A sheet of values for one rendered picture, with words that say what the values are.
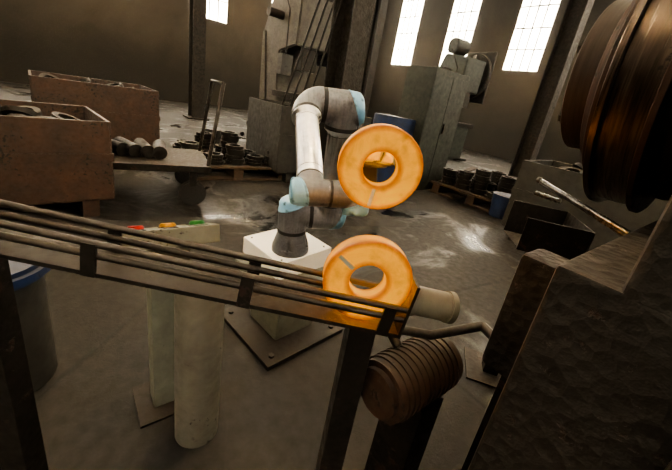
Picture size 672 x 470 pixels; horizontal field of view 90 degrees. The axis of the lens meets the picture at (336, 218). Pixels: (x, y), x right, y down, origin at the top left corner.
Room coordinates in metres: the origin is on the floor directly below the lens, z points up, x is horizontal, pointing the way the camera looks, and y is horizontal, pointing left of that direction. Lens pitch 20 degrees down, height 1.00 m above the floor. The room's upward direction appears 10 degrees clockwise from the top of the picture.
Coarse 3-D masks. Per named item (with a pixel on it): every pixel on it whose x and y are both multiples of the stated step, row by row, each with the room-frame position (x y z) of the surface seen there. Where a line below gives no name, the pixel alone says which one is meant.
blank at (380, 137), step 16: (368, 128) 0.60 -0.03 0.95; (384, 128) 0.60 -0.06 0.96; (400, 128) 0.63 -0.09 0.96; (352, 144) 0.60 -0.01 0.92; (368, 144) 0.60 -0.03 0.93; (384, 144) 0.60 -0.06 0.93; (400, 144) 0.60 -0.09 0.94; (416, 144) 0.61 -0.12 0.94; (352, 160) 0.60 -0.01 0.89; (400, 160) 0.61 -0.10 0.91; (416, 160) 0.61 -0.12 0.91; (352, 176) 0.60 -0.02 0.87; (400, 176) 0.61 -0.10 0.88; (416, 176) 0.61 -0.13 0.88; (352, 192) 0.60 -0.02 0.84; (368, 192) 0.60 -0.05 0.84; (384, 192) 0.61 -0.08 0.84; (400, 192) 0.61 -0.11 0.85; (384, 208) 0.61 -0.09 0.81
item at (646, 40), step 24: (648, 0) 0.56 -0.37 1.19; (648, 24) 0.55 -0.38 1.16; (624, 48) 0.55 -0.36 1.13; (648, 48) 0.54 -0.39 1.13; (624, 72) 0.55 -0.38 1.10; (648, 72) 0.53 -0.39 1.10; (600, 96) 0.56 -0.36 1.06; (624, 96) 0.55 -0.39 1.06; (648, 96) 0.53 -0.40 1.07; (600, 120) 0.57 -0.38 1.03; (624, 120) 0.55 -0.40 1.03; (600, 144) 0.58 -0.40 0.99; (624, 144) 0.55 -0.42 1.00; (600, 168) 0.59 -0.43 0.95; (624, 168) 0.56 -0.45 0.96; (600, 192) 0.64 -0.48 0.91; (624, 192) 0.59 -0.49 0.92
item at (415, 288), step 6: (414, 276) 0.54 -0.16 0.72; (414, 282) 0.52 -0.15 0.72; (414, 288) 0.51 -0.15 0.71; (420, 288) 0.50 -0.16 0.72; (408, 294) 0.52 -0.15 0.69; (414, 294) 0.50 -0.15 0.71; (408, 300) 0.51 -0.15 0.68; (414, 300) 0.50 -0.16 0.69; (408, 306) 0.50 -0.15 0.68; (408, 312) 0.50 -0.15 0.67; (396, 324) 0.52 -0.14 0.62; (402, 324) 0.50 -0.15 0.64; (402, 330) 0.50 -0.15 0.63
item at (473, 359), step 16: (512, 208) 1.35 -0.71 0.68; (528, 208) 1.34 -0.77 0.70; (544, 208) 1.32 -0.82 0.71; (512, 224) 1.35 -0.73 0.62; (528, 224) 1.10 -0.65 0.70; (544, 224) 1.09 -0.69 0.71; (560, 224) 1.30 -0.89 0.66; (576, 224) 1.19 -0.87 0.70; (512, 240) 1.19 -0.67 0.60; (528, 240) 1.10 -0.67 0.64; (544, 240) 1.08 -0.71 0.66; (560, 240) 1.07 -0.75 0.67; (576, 240) 1.06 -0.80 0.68; (592, 240) 1.05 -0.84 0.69; (576, 256) 1.06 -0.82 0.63; (464, 352) 1.26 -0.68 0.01; (480, 352) 1.28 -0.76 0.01; (480, 368) 1.17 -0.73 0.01; (496, 384) 1.10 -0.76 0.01
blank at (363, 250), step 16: (352, 240) 0.52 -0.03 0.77; (368, 240) 0.51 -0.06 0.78; (384, 240) 0.52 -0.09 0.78; (336, 256) 0.50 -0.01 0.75; (352, 256) 0.51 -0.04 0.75; (368, 256) 0.51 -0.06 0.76; (384, 256) 0.51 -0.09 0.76; (400, 256) 0.51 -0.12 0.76; (336, 272) 0.50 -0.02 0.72; (352, 272) 0.51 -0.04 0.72; (384, 272) 0.51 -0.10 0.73; (400, 272) 0.51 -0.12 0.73; (336, 288) 0.50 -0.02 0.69; (352, 288) 0.52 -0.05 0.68; (384, 288) 0.51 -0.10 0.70; (400, 288) 0.51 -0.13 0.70; (352, 304) 0.51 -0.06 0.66; (400, 304) 0.52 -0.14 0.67
